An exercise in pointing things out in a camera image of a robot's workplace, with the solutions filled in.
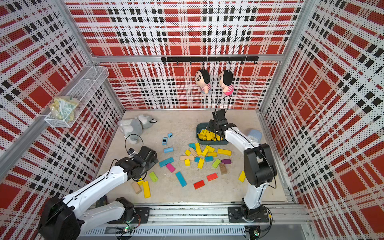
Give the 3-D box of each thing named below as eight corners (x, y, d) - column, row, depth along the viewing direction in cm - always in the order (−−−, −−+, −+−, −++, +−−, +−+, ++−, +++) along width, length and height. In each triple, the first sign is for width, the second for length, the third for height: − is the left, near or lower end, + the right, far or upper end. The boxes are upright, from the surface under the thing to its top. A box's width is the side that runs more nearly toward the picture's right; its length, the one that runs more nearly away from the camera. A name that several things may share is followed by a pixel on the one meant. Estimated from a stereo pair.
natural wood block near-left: (137, 194, 82) (135, 192, 80) (132, 185, 86) (131, 183, 83) (142, 190, 84) (140, 189, 82) (137, 182, 87) (135, 180, 85)
